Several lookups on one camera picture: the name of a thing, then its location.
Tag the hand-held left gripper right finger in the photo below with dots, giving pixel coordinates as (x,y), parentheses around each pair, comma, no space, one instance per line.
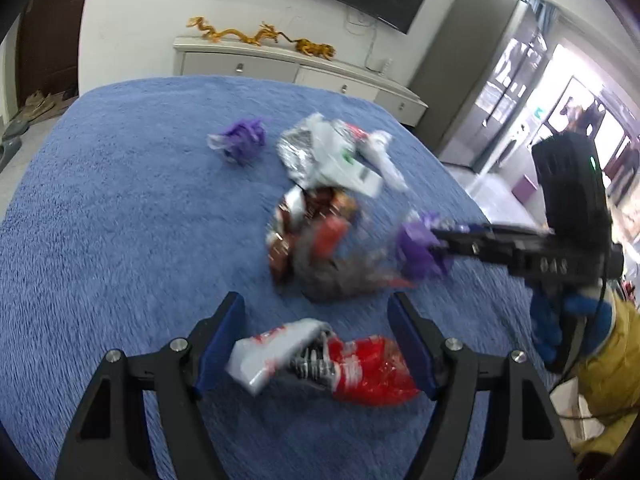
(407,346)

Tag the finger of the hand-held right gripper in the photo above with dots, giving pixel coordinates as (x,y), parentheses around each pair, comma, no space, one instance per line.
(475,249)

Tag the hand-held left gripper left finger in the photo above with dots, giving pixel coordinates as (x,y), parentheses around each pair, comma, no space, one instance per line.
(220,341)

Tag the red and white snack packet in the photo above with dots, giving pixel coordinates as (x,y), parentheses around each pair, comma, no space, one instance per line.
(360,370)

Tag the purple wrapper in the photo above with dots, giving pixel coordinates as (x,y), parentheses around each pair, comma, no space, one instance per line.
(242,135)
(417,255)

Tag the clear plastic bag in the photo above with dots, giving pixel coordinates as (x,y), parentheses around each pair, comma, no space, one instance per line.
(350,272)

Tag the white plastic bag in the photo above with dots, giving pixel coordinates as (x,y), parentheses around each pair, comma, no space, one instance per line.
(342,170)

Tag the silver printed plastic bag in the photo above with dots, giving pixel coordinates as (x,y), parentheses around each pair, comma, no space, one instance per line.
(297,152)

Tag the person's right hand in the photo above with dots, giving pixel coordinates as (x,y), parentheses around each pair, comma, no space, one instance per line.
(544,322)

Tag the purple box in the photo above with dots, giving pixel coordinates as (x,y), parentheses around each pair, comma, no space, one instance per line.
(526,189)

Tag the white washing machine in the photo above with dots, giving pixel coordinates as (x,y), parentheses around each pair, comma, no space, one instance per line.
(520,152)

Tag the green sign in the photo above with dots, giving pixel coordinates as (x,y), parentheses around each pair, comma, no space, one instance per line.
(538,116)

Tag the brown snack wrapper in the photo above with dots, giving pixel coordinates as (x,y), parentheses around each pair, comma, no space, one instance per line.
(300,220)

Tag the blue fluffy blanket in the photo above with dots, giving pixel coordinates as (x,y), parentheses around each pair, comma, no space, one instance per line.
(125,210)

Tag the grey refrigerator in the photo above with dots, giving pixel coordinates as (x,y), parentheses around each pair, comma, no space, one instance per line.
(450,60)

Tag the blue curtain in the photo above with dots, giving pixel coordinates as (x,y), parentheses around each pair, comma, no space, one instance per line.
(542,15)

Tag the short golden dragon ornament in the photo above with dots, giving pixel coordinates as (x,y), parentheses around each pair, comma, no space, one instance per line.
(312,48)

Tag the white and grey television cabinet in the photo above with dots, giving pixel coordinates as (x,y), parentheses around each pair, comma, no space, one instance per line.
(240,66)

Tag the grey slipper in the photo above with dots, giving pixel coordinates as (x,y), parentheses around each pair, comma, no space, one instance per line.
(16,130)
(7,152)

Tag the brown woven sandals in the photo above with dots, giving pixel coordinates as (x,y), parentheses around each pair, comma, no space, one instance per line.
(37,103)

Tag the long golden dragon ornament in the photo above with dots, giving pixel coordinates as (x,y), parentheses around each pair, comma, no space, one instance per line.
(226,35)

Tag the dark brown door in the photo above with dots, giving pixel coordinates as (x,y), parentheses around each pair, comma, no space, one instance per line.
(50,35)

